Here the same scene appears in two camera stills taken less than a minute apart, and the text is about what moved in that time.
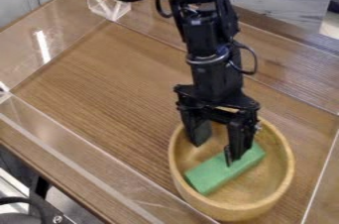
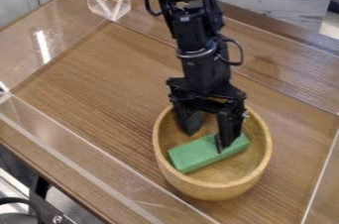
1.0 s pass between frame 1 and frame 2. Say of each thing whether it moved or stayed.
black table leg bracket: stayed
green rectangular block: moved
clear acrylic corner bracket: stayed
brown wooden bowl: moved
